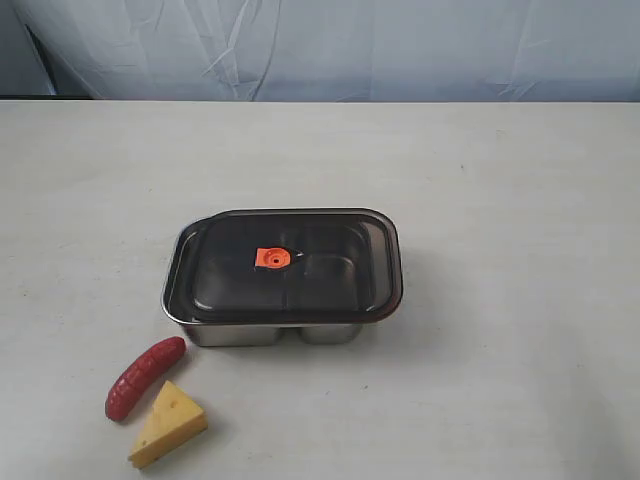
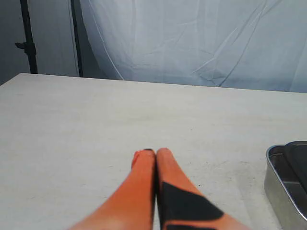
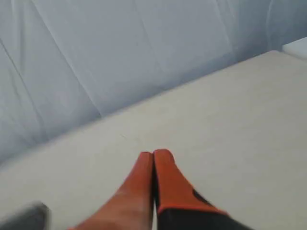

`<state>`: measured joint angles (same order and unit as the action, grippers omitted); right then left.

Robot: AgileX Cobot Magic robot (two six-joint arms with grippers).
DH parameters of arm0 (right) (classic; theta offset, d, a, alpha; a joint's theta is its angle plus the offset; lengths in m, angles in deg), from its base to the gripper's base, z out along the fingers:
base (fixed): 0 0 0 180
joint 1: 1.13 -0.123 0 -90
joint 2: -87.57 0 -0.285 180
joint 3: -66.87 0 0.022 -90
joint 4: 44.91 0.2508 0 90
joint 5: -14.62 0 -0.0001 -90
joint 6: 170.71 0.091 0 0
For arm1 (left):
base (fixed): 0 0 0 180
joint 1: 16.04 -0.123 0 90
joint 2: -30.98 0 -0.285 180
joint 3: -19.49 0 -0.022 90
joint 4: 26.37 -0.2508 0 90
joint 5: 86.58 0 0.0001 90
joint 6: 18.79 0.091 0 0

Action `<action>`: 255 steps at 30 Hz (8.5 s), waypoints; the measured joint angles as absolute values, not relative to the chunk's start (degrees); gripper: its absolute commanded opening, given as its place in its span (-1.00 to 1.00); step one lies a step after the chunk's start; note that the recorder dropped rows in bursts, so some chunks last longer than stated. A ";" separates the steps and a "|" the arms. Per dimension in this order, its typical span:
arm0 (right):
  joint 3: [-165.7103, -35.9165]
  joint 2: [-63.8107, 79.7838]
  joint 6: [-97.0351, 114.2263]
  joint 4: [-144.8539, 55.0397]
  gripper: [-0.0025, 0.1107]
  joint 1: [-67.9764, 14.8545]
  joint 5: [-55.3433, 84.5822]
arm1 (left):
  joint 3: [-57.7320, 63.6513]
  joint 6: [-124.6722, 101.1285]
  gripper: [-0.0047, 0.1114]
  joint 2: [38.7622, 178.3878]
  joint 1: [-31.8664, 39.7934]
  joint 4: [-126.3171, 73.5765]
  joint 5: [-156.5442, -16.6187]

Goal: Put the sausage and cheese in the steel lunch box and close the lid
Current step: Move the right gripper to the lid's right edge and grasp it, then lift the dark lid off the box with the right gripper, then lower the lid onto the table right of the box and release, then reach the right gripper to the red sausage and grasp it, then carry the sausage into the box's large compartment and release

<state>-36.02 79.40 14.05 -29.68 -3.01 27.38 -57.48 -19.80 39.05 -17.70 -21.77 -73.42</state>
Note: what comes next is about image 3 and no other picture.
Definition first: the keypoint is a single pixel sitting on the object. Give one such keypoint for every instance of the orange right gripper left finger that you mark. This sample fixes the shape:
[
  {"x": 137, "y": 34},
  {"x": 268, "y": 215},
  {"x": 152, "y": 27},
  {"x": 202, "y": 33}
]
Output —
[{"x": 131, "y": 206}]

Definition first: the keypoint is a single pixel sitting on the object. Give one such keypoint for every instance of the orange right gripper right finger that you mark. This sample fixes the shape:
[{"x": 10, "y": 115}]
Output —
[{"x": 179, "y": 205}]

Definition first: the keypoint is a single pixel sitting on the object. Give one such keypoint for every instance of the dark blurred object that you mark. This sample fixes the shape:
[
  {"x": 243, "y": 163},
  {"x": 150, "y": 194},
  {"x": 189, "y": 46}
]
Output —
[{"x": 34, "y": 217}]

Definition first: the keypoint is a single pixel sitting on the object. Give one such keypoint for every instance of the white backdrop cloth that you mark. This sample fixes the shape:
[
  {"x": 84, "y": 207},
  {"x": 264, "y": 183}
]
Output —
[{"x": 66, "y": 63}]

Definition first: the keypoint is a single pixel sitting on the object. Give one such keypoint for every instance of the white side table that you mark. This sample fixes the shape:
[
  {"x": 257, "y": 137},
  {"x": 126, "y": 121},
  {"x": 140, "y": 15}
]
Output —
[{"x": 297, "y": 48}]

